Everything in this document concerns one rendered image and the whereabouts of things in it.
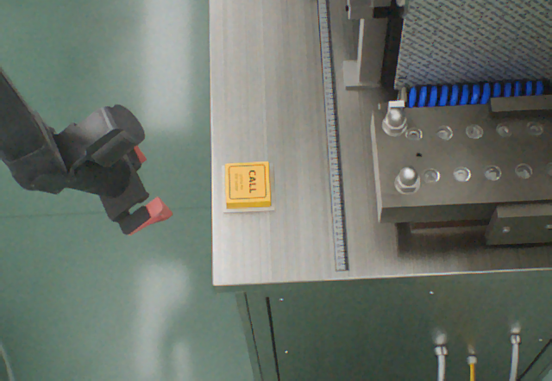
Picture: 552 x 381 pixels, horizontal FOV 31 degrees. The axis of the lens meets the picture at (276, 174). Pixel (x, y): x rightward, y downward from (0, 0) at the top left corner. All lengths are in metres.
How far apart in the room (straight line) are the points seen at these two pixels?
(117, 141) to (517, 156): 0.59
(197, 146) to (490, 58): 1.30
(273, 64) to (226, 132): 0.15
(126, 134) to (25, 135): 0.14
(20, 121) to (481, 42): 0.66
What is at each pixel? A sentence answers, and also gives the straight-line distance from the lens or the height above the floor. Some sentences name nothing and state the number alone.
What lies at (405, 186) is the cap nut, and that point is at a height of 1.05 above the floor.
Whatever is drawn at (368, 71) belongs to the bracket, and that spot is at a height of 0.94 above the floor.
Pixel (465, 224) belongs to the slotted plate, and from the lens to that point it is 1.53.
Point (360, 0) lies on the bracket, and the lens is 1.45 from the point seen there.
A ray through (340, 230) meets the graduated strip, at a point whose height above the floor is 0.90.
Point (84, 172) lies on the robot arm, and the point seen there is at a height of 1.21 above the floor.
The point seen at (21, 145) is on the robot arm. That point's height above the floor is 1.34.
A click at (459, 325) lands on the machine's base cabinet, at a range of 1.81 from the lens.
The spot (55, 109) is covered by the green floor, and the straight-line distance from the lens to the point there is 2.74.
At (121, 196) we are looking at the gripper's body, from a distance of 1.33.
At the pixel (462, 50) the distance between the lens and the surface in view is 1.43.
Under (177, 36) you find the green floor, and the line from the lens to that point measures 2.80.
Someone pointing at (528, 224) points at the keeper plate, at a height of 0.99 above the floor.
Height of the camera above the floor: 2.32
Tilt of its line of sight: 65 degrees down
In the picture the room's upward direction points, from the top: 5 degrees counter-clockwise
